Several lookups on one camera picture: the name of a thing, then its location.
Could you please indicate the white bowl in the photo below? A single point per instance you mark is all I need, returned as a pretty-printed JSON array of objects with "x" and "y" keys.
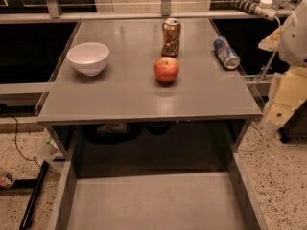
[{"x": 88, "y": 58}]

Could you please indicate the white coiled cable fixture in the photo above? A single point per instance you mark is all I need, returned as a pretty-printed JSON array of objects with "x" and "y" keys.
[{"x": 263, "y": 9}]

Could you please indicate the open grey top drawer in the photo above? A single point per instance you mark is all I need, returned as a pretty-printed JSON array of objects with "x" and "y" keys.
[{"x": 189, "y": 178}]

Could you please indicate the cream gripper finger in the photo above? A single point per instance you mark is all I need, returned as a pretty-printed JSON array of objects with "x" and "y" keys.
[
  {"x": 287, "y": 93},
  {"x": 271, "y": 42}
]

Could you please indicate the black metal floor bar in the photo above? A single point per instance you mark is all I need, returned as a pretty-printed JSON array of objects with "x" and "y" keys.
[{"x": 35, "y": 185}]

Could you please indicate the grey cabinet table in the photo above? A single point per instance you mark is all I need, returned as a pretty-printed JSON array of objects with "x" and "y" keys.
[{"x": 198, "y": 104}]

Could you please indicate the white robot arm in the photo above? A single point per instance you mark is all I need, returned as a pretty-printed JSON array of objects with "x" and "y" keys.
[{"x": 293, "y": 37}]

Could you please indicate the upright gold soda can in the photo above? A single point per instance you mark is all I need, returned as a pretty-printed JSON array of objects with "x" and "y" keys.
[{"x": 171, "y": 30}]

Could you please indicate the red apple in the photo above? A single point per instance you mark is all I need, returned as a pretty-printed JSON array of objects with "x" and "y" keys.
[{"x": 166, "y": 69}]

